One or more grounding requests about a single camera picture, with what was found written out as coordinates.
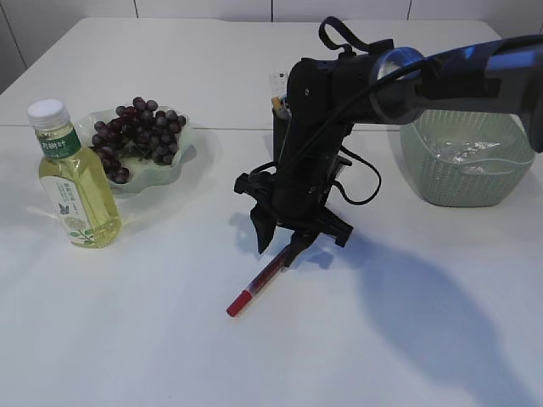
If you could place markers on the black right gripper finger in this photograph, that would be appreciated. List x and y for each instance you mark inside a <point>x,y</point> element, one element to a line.
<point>264,222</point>
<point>299,242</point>

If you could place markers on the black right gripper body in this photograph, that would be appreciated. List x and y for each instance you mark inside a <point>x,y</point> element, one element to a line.
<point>297,192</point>

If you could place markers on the clear plastic ruler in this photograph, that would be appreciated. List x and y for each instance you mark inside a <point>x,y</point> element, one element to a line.
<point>278,83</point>

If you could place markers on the red crayon pen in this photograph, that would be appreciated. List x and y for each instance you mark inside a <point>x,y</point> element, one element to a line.
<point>276,265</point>

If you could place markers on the clear plastic sheet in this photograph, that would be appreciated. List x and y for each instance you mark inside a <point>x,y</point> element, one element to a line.
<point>463,152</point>

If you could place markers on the purple artificial grape bunch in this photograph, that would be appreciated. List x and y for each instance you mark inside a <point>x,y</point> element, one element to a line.
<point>141,131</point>

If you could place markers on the yellow tea bottle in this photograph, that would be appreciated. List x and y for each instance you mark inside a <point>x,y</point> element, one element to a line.
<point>73,177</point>

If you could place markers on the blue black right robot arm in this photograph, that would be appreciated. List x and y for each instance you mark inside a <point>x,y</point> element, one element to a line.
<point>385,85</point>

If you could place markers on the black mesh pen holder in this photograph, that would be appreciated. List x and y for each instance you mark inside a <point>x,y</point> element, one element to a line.
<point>280,122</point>

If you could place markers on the green wavy glass plate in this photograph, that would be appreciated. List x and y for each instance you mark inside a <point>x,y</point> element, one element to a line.
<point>145,175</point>

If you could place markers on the green plastic woven basket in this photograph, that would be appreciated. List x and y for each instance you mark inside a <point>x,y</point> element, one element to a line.
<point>481,183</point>

